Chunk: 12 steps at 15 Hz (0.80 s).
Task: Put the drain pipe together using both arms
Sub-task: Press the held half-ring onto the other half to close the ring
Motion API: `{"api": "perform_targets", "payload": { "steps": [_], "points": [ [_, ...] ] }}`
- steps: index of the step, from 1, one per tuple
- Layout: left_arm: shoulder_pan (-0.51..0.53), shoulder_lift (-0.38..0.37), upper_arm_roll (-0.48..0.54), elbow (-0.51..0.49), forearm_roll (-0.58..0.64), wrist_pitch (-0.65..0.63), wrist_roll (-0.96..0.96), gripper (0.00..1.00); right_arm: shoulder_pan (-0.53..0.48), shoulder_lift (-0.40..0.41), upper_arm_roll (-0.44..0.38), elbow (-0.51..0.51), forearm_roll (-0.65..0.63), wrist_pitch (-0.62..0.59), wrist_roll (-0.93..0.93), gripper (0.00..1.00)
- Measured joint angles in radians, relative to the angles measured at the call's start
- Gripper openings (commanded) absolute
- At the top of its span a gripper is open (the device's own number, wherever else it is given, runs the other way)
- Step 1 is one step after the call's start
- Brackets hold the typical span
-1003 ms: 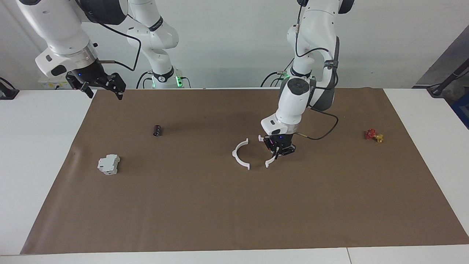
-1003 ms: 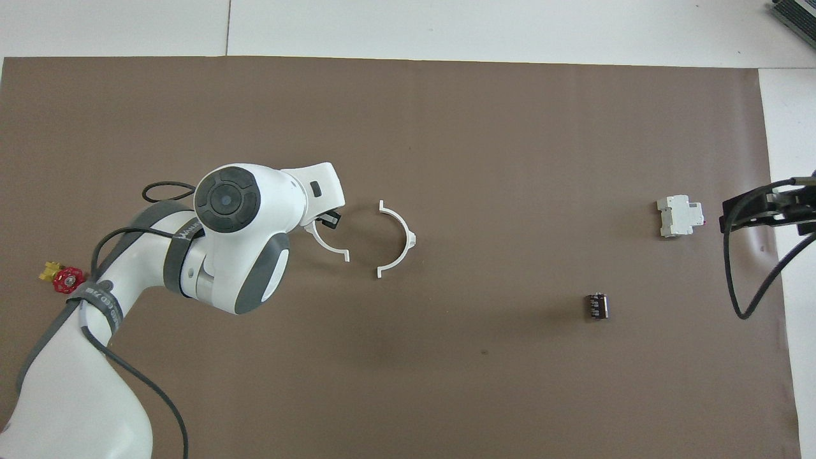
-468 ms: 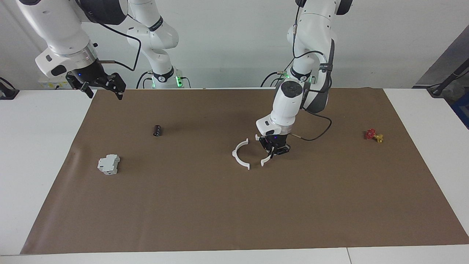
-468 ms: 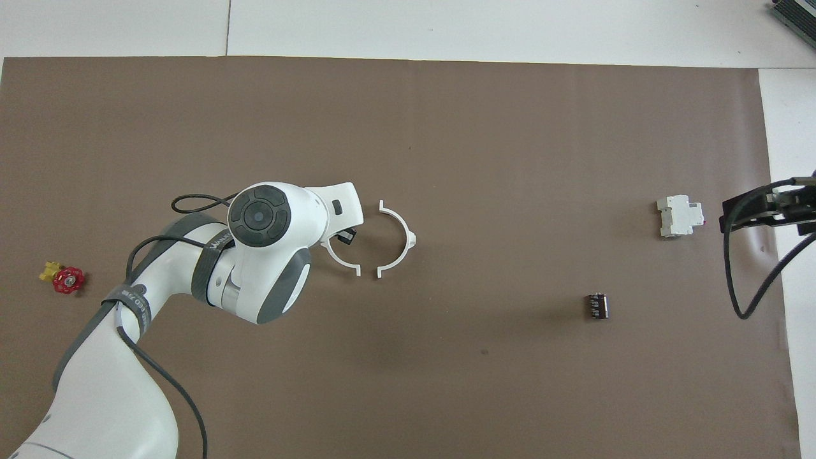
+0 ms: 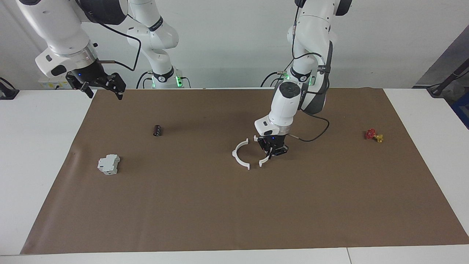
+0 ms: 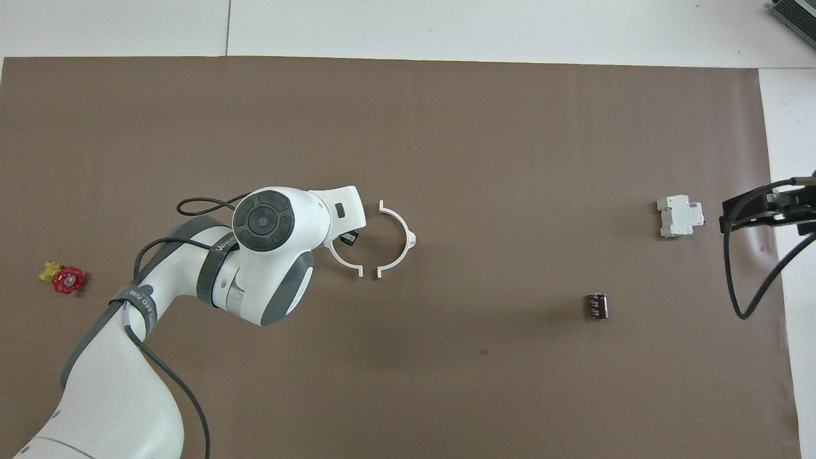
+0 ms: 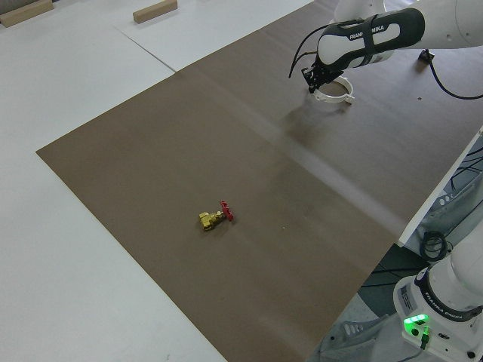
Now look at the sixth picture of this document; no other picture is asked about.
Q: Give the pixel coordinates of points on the grey ribbed device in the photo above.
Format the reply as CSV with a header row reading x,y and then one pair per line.
x,y
797,16

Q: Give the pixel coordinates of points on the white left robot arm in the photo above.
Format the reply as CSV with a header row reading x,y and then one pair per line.
x,y
127,395

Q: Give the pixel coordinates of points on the brown paper table mat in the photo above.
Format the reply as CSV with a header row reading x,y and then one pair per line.
x,y
478,159

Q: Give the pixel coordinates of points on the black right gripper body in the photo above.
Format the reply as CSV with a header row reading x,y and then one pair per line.
x,y
794,204

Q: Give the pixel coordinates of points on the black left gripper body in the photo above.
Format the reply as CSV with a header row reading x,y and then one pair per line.
x,y
349,240

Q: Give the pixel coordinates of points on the white circuit breaker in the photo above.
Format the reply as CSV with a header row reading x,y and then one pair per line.
x,y
679,217

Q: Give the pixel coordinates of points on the black cylindrical capacitor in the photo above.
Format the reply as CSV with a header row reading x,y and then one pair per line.
x,y
597,306

